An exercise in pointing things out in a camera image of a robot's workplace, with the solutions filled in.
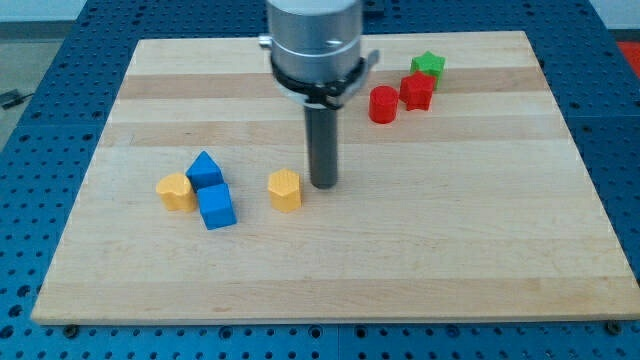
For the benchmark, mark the yellow heart block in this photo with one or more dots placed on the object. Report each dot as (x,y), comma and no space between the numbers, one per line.
(176,193)

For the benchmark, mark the blue cube block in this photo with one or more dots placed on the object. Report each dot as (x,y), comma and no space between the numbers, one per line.
(216,207)

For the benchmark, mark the wooden board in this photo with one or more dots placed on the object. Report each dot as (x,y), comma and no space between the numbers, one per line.
(479,209)

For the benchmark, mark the green star block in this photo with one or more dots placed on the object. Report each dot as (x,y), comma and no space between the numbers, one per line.
(429,64)

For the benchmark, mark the blue triangle block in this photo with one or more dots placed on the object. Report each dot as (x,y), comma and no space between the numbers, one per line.
(204,172)

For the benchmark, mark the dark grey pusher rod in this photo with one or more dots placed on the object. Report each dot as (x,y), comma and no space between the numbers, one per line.
(321,140)

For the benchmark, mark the red star block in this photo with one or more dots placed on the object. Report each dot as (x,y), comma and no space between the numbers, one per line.
(416,91)

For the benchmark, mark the black device on floor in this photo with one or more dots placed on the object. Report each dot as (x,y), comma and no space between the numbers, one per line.
(13,98)

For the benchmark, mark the yellow hexagon block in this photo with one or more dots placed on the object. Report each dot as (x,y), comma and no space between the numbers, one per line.
(285,191)

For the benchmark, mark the red cylinder block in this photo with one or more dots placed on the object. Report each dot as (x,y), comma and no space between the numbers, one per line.
(383,102)

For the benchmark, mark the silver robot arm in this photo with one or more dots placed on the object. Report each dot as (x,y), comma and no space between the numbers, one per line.
(315,56)

